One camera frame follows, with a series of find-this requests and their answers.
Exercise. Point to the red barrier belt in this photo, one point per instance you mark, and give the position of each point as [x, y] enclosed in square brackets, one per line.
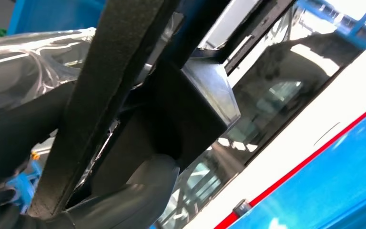
[312, 156]

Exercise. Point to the white car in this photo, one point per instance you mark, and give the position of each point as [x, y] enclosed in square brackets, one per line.
[296, 132]

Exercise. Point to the blue cart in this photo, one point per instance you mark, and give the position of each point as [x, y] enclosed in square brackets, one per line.
[44, 15]

